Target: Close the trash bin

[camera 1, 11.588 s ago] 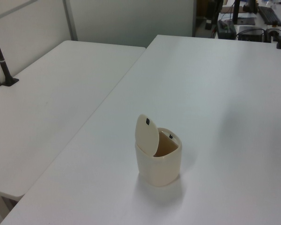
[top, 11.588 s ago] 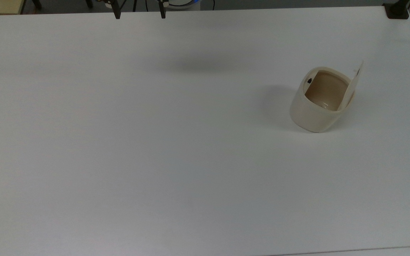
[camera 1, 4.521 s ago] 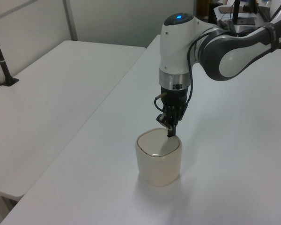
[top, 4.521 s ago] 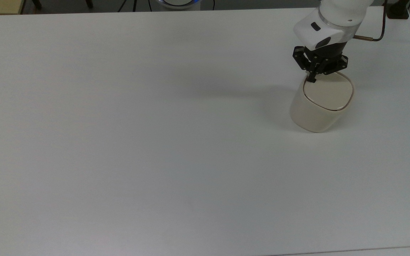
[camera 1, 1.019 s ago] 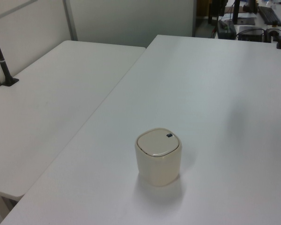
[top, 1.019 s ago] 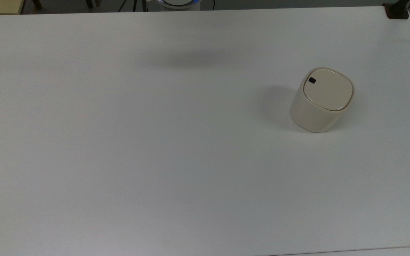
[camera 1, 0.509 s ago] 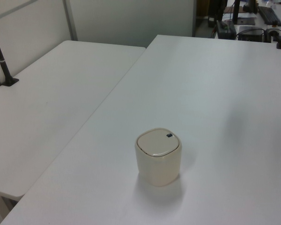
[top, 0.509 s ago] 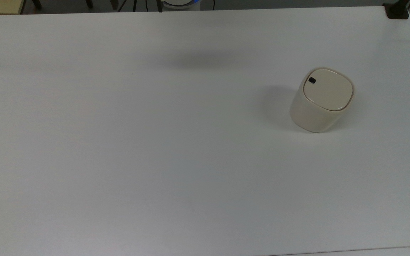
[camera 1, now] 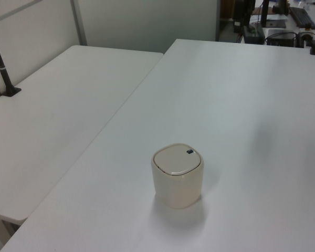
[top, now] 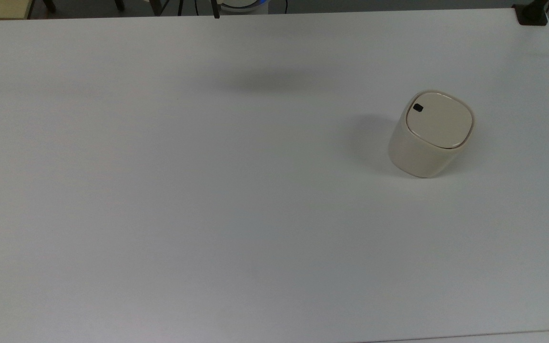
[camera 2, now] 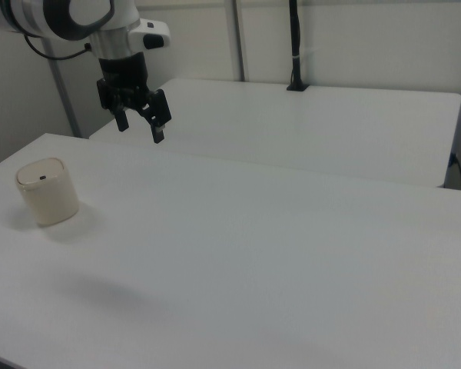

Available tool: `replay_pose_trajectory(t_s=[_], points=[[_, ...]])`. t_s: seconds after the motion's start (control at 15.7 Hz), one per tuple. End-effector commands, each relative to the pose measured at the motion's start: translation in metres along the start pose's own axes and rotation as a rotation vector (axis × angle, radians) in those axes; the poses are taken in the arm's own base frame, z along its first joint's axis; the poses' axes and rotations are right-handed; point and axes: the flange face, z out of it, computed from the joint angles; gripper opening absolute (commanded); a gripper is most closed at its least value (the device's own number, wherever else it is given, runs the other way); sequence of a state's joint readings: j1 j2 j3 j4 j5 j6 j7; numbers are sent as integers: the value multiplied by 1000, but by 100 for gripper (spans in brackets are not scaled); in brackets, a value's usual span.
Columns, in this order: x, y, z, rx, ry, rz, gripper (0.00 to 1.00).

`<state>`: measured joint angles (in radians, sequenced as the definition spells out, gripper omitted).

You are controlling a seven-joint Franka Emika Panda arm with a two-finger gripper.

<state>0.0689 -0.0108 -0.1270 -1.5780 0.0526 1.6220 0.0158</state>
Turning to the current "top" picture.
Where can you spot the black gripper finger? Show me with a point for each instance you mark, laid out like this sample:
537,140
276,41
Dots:
156,5
215,8

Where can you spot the cream trash bin lid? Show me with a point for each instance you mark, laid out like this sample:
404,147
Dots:
439,121

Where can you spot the cream plastic trash bin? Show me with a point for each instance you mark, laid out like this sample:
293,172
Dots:
412,159

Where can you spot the thin black tripod leg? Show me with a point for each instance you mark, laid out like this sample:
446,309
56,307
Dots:
180,6

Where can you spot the dark chair leg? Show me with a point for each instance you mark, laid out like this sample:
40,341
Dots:
49,5
119,4

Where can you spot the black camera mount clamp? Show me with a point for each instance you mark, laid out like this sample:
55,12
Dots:
532,15

